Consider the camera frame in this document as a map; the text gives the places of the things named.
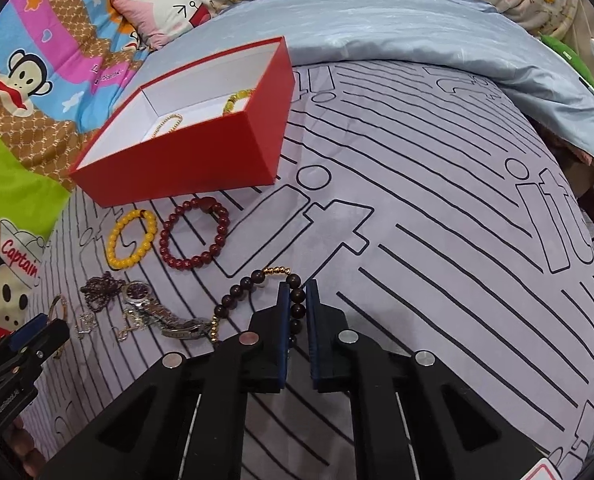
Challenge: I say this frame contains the purple bead bracelet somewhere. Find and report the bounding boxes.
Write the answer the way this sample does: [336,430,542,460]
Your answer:
[80,270,127,311]

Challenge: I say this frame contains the dark brown bead bracelet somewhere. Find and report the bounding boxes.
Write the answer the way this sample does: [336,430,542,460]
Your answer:
[211,265,308,357]

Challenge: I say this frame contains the gold bead bracelet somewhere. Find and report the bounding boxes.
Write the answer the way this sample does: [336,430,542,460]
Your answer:
[152,113,184,139]

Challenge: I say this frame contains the red bordered white card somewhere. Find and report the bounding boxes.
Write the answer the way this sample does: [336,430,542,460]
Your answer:
[519,457,566,480]

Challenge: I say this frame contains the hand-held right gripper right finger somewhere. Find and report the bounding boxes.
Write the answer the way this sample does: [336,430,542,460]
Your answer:
[307,279,542,480]

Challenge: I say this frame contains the grey striped bed sheet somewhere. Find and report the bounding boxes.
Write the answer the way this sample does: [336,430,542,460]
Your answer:
[21,57,594,480]

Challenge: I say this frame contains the dark red bead bracelet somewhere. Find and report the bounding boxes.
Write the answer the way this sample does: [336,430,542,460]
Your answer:
[159,198,230,270]

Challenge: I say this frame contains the light blue quilt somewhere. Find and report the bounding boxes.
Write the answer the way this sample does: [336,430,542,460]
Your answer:
[149,0,594,171]

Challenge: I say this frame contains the cartoon monkey blanket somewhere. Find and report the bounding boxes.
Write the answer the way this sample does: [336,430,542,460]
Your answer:
[0,0,218,366]

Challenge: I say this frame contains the person's left hand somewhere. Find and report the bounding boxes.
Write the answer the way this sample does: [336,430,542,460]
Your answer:
[3,416,46,475]

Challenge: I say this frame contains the red cardboard box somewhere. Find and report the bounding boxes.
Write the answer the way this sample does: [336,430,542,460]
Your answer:
[69,36,296,208]

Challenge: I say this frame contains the yellow bead bracelet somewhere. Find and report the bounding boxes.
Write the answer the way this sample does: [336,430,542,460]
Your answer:
[105,208,157,270]

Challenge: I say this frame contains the silver wristwatch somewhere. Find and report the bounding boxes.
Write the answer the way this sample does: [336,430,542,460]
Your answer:
[121,281,216,341]

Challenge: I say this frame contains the silver charm bracelet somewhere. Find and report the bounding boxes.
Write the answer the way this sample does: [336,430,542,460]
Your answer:
[74,310,98,342]
[114,310,148,344]

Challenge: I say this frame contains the pink rabbit pillow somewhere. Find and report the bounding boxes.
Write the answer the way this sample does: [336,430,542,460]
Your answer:
[110,0,228,51]

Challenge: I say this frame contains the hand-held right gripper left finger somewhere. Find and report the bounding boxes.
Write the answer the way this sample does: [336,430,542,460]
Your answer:
[42,280,290,480]

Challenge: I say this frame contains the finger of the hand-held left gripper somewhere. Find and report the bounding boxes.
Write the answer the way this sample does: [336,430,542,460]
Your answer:
[27,319,71,362]
[4,312,50,356]

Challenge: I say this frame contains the yellow-green bead bracelet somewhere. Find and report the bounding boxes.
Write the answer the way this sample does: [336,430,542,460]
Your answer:
[221,88,256,117]

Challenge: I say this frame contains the gold bangle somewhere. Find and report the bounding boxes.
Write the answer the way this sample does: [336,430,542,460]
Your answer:
[48,293,69,322]

